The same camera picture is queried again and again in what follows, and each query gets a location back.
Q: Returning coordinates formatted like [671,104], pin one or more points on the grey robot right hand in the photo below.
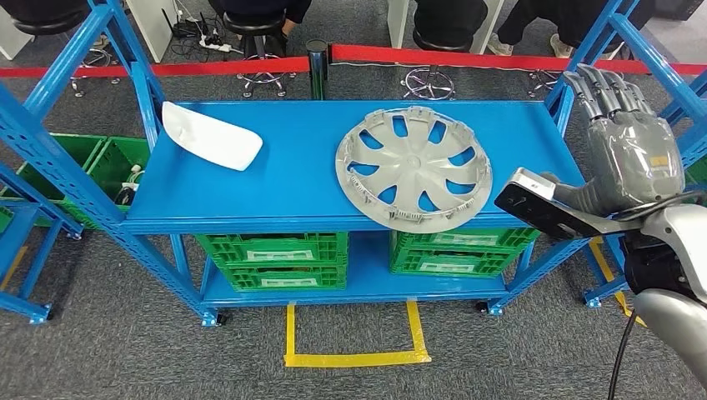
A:
[635,160]

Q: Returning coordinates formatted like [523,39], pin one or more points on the grey plastic wheel hubcap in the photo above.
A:
[414,165]

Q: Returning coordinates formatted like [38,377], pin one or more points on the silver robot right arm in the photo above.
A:
[679,232]

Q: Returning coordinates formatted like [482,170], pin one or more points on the yellow floor tape outline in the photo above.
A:
[602,265]

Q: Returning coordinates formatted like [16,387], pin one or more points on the black stool chrome base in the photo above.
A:
[50,25]
[257,25]
[442,45]
[544,83]

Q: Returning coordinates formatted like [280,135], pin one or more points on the white desk panel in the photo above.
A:
[152,27]
[397,22]
[491,25]

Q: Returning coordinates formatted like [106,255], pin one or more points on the red barrier belt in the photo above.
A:
[442,56]
[165,69]

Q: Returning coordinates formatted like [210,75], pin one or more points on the white plastic mirror cover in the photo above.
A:
[212,138]

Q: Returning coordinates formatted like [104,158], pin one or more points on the white power strip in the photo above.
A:
[215,45]

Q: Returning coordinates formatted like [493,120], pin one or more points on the black router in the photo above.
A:
[185,28]

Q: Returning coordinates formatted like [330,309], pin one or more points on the white power adapter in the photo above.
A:
[134,176]

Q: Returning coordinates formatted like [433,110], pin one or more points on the black round device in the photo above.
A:
[126,196]

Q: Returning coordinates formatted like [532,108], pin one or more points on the yellow floor tape strip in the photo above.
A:
[14,268]

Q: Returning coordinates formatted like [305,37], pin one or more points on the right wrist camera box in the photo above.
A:
[530,207]

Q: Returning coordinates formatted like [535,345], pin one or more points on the black barrier post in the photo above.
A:
[317,72]

